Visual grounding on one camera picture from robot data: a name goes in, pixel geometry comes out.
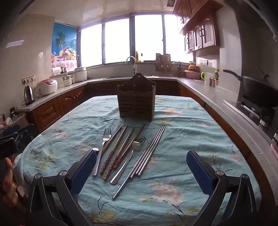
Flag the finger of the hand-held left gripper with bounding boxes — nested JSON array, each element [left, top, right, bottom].
[[0, 123, 36, 144]]

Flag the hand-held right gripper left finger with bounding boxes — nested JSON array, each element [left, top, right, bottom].
[[26, 150, 97, 226]]

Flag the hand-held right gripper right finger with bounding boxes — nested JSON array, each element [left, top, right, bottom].
[[186, 150, 258, 226]]

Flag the long-tined metal fork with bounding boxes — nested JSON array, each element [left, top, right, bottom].
[[92, 128, 112, 176]]

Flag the wooden chopstick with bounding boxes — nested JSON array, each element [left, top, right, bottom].
[[101, 126, 122, 154], [99, 124, 128, 174], [103, 128, 135, 181], [113, 124, 145, 170]]

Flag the short-tined metal fork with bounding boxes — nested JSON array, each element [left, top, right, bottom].
[[110, 138, 145, 185]]

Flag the metal chopstick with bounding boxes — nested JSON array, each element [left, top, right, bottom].
[[135, 126, 164, 177], [130, 126, 162, 179], [138, 126, 166, 177], [112, 136, 155, 200]]

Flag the wooden utensil holder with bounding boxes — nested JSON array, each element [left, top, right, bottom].
[[117, 73, 156, 120]]

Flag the person's left hand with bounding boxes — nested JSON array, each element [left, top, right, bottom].
[[0, 157, 19, 207]]

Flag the steel electric kettle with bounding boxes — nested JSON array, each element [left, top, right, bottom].
[[23, 85, 35, 106]]

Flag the floral teal tablecloth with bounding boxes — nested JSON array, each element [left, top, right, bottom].
[[16, 95, 262, 226]]

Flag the red and white rice cooker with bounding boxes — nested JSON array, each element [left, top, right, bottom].
[[36, 79, 58, 96]]

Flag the wooden base cabinets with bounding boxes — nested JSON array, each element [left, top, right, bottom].
[[28, 80, 261, 174]]

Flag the small white stew pot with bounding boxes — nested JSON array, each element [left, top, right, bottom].
[[63, 74, 73, 87]]

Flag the grey kitchen countertop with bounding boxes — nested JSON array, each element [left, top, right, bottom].
[[19, 75, 278, 157]]

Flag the large white rice cooker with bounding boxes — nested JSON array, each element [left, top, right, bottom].
[[74, 67, 88, 82]]

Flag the pink plastic basin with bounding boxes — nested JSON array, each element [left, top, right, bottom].
[[183, 70, 201, 80]]

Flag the black wok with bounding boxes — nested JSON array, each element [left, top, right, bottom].
[[223, 69, 278, 107]]

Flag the curved chrome faucet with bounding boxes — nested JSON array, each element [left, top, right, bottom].
[[125, 56, 138, 76]]

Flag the large kitchen window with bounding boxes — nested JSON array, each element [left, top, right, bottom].
[[78, 14, 194, 68]]

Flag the range hood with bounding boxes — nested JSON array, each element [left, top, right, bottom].
[[225, 0, 278, 72]]

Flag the wall outlet strip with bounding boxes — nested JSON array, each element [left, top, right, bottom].
[[22, 75, 36, 85]]

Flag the tropical fruit wall poster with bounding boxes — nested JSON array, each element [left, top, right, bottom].
[[51, 22, 78, 69]]

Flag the wooden wall cabinets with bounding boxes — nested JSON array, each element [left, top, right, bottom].
[[173, 0, 224, 54]]

